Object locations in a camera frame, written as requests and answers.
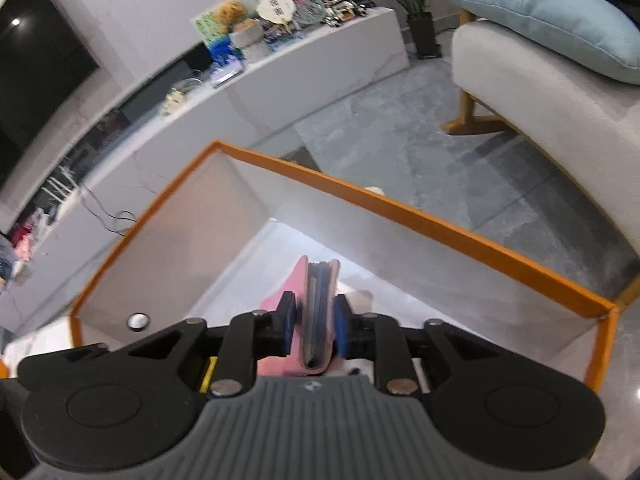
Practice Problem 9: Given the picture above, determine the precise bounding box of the orange storage box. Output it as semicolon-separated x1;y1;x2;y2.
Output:
70;142;620;389

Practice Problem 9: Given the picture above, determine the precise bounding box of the teddy bear in pot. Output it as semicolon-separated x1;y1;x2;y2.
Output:
214;0;271;64

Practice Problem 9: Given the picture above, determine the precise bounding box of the pink wallet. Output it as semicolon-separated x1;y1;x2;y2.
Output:
257;256;341;376

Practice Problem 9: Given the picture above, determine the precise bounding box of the white wifi router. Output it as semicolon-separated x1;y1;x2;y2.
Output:
41;166;81;223

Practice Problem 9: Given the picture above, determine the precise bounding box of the light blue cushion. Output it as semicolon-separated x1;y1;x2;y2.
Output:
449;0;639;86

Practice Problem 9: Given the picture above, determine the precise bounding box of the white TV console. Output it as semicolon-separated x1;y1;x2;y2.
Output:
1;8;409;334

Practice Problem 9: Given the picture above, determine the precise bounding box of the white upholstered armchair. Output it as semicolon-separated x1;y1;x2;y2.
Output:
441;0;640;306

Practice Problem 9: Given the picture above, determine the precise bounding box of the black television screen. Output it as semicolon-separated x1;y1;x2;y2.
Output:
0;0;99;181

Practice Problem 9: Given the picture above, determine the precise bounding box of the yellow round object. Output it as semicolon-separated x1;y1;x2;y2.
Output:
200;356;218;394

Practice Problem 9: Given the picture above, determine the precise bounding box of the round paper fan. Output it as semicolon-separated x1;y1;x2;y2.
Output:
256;0;296;25

